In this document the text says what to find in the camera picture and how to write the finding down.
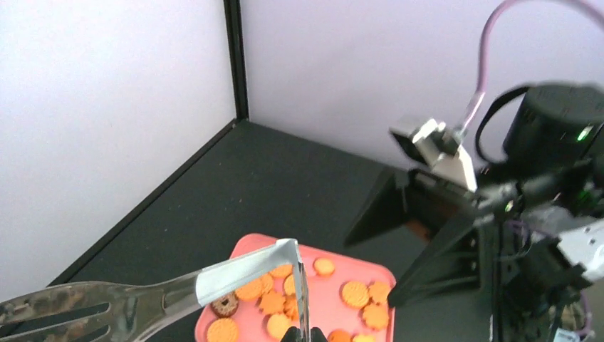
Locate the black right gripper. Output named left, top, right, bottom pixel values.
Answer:
left=387, top=85, right=603, bottom=341

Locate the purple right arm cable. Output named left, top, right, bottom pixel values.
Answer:
left=455, top=0, right=604, bottom=138

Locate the black enclosure frame post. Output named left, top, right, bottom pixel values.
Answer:
left=223, top=0, right=249, bottom=120

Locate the steel tong left blade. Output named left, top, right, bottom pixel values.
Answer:
left=1, top=239, right=300, bottom=341

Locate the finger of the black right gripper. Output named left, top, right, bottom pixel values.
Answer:
left=343, top=167, right=411, bottom=247

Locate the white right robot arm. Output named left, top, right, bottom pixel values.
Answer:
left=344, top=83, right=603, bottom=341

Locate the pink plastic tray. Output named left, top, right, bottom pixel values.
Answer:
left=194, top=234, right=395, bottom=342

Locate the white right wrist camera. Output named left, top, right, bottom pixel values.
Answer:
left=390, top=118, right=478, bottom=192

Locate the chocolate sprinkled donut cookie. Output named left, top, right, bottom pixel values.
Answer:
left=209, top=292, right=239, bottom=318

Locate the steel tong right blade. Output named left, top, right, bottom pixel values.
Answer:
left=294, top=240, right=312, bottom=340

